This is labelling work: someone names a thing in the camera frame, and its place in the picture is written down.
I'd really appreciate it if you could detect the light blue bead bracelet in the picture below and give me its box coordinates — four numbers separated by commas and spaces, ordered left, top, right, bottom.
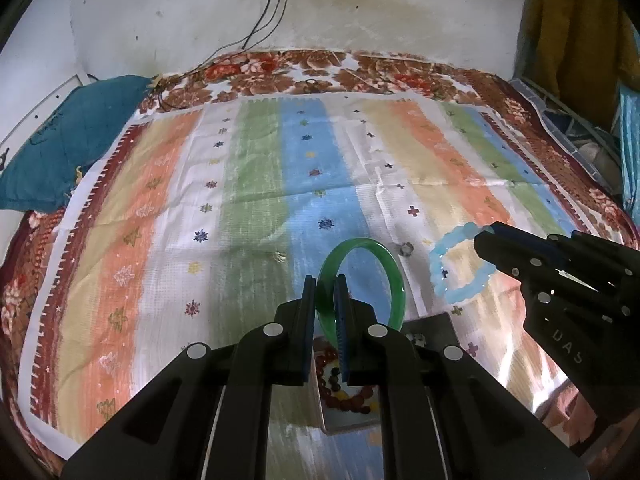
427, 223, 499, 305

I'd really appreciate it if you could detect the yellow and dark bead bracelet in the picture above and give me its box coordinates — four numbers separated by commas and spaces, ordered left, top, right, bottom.
319, 343, 377, 416

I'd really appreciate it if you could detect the green jade bangle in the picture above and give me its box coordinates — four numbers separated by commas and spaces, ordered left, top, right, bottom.
314, 237, 407, 349

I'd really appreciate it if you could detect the white jewelry tray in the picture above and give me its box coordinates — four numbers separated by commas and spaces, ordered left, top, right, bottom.
309, 311, 464, 436

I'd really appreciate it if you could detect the light blue patterned cloth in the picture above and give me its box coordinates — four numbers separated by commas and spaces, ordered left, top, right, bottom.
617, 20, 639, 223

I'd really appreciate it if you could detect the mustard yellow hanging garment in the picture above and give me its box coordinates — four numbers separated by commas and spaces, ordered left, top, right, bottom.
525, 0, 639, 130

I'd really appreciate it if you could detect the teal pillow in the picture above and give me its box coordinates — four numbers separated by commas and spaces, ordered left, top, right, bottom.
1, 75, 151, 214

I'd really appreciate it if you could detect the black power cable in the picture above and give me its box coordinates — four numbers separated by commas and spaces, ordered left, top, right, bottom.
150, 0, 296, 111

